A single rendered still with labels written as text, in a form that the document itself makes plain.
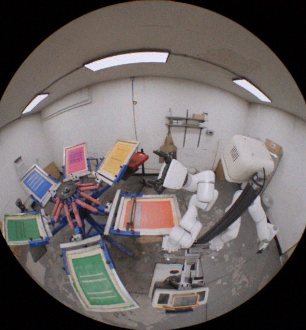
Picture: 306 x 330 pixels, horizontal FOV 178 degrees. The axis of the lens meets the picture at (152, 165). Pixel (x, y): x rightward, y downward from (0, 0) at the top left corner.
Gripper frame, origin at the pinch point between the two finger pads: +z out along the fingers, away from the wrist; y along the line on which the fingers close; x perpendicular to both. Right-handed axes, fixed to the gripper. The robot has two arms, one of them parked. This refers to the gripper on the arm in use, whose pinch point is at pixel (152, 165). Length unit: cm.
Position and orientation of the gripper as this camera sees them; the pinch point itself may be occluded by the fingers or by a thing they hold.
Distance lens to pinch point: 30.4
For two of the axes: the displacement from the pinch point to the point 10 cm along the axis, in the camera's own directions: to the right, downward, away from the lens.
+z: -7.6, -3.5, -5.4
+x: -5.4, -1.2, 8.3
